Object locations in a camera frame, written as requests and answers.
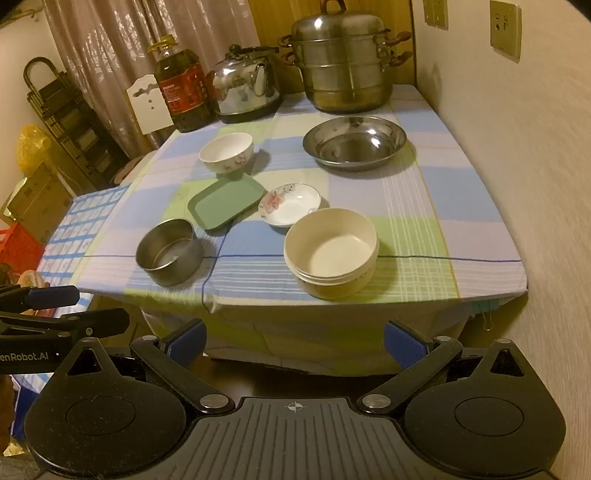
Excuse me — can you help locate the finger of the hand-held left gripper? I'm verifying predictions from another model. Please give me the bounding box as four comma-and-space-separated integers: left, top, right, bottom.
0, 285, 80, 310
0, 308, 131, 340

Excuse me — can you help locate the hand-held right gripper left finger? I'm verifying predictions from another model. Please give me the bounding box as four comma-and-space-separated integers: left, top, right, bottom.
60, 318, 237, 414

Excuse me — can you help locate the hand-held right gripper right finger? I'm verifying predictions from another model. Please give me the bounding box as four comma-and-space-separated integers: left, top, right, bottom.
358, 320, 534, 413

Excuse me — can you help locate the small deep steel bowl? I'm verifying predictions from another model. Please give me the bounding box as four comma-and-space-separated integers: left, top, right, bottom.
135, 218, 205, 287

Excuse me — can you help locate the cream plastic bowl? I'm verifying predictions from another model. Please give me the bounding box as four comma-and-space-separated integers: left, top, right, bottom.
288, 265, 377, 301
283, 208, 380, 278

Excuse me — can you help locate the green rectangular tray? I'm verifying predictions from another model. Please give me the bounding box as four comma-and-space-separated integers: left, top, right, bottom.
187, 176, 266, 232

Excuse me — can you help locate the floral white saucer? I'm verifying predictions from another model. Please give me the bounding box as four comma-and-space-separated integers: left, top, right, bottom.
257, 182, 321, 228

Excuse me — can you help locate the white floral bowl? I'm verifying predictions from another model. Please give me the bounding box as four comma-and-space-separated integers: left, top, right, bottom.
198, 132, 256, 175

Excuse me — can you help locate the wide shallow steel basin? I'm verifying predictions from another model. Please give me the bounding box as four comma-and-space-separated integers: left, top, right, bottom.
302, 115, 408, 172

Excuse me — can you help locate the red plastic crate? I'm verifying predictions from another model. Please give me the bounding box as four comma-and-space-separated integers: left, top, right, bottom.
0, 224, 44, 268

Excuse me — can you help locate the blue white checked cloth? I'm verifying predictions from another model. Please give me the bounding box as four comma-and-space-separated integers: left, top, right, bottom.
14, 185, 132, 402

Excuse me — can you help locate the cardboard box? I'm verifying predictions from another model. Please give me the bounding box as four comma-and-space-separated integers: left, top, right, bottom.
0, 161, 75, 245

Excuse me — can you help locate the pastel plaid tablecloth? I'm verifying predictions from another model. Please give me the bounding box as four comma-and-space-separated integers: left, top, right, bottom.
76, 83, 529, 370

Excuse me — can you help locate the yellow plastic bag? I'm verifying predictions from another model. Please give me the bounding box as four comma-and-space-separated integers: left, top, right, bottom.
17, 127, 54, 174

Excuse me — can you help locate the black folding rack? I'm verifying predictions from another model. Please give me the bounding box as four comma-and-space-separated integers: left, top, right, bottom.
23, 56, 132, 195

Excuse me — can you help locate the white wooden chair back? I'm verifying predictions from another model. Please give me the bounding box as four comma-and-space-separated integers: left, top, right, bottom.
126, 74, 178, 136

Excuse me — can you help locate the cooking oil bottle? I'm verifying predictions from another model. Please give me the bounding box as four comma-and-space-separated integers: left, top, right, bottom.
148, 39, 218, 134

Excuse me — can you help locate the patterned beige curtain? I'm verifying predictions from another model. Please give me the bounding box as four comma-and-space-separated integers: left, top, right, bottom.
44, 0, 259, 153

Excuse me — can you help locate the stainless steel kettle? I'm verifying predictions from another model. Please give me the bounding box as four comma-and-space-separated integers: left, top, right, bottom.
211, 44, 284, 124

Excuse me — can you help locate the stainless steel steamer pot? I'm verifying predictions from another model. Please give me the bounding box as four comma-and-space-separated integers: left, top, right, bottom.
277, 0, 414, 114

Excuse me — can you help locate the beige wall outlet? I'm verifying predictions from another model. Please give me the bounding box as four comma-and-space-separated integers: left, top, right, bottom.
422, 0, 450, 29
489, 0, 522, 63

